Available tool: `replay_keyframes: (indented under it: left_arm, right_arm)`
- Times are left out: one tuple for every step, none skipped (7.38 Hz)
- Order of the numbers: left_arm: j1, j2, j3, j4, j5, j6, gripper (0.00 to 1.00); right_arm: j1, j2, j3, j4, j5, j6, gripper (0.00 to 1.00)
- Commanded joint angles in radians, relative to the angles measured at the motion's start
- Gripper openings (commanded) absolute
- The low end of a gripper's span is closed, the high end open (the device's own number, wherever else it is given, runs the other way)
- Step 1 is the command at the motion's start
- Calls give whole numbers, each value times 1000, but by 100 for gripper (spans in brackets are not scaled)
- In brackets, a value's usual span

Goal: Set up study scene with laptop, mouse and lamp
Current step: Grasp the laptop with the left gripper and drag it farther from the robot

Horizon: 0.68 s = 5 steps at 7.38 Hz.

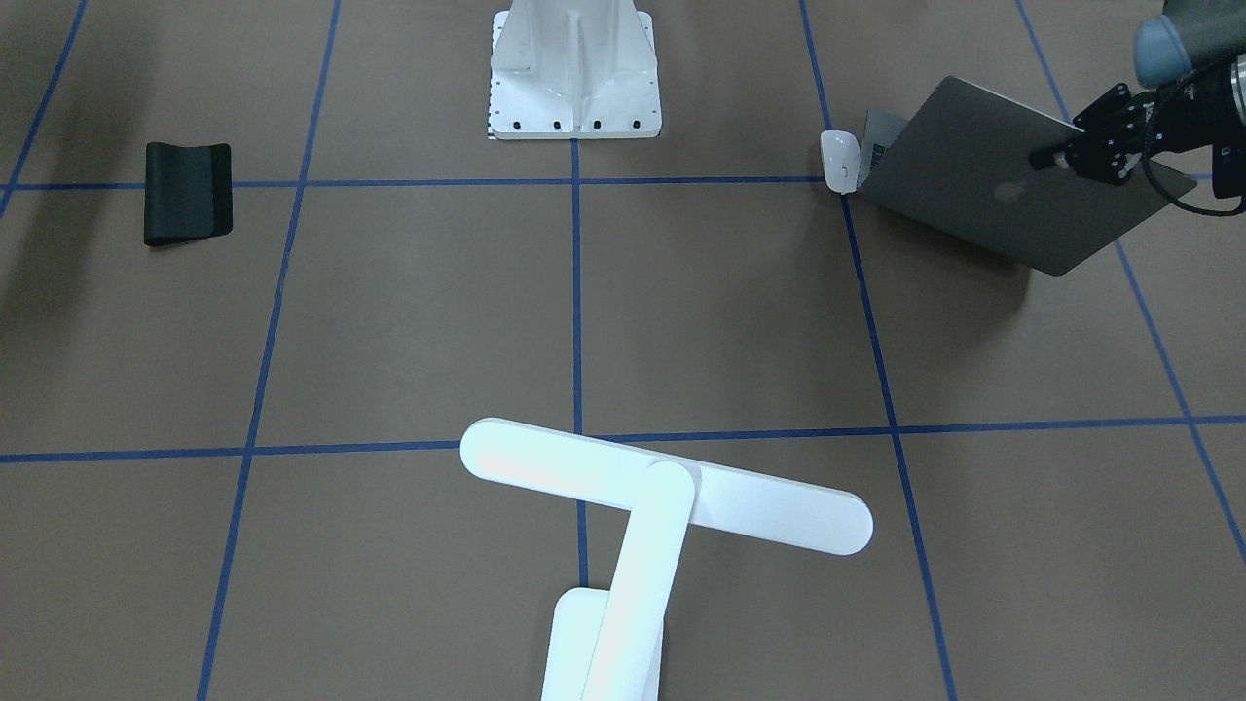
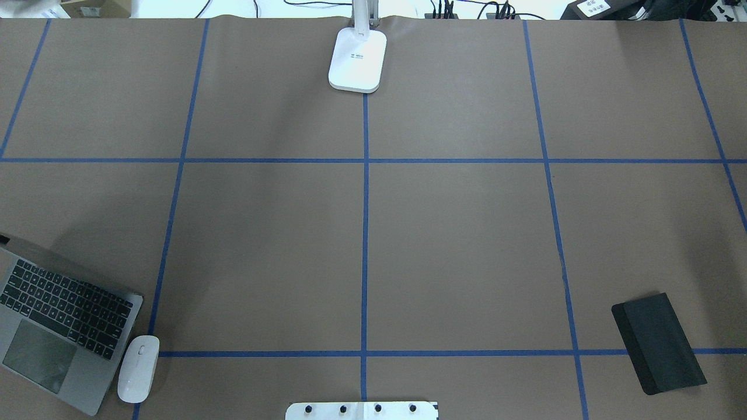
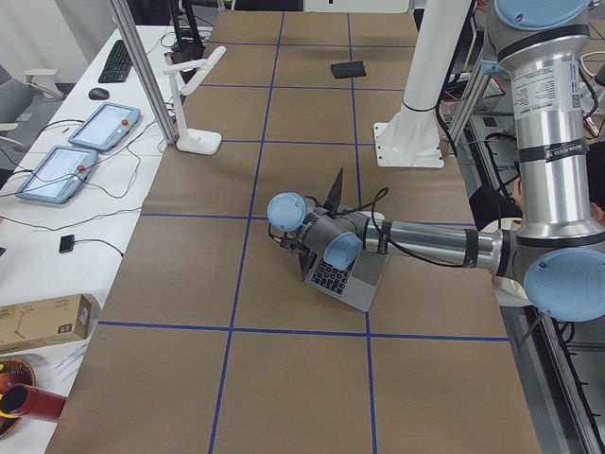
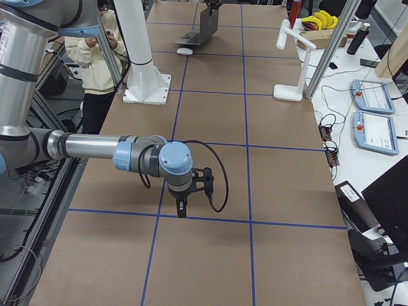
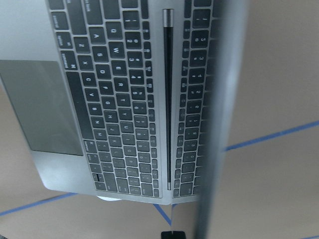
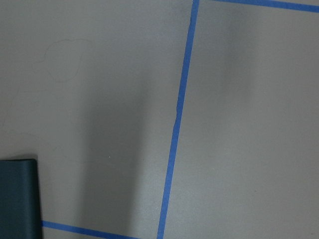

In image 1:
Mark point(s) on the grey laptop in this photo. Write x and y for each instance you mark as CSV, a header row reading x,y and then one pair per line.
x,y
961,165

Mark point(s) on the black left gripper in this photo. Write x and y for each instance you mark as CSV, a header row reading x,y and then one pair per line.
x,y
1175,123

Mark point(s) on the black mouse pad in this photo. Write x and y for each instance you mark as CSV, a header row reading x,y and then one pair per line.
x,y
188,193

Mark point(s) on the white computer mouse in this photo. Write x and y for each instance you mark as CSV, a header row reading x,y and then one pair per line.
x,y
841,159

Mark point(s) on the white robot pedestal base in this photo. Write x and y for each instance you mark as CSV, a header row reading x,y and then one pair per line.
x,y
574,70

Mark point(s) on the white desk lamp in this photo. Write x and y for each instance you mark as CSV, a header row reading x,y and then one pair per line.
x,y
606,644

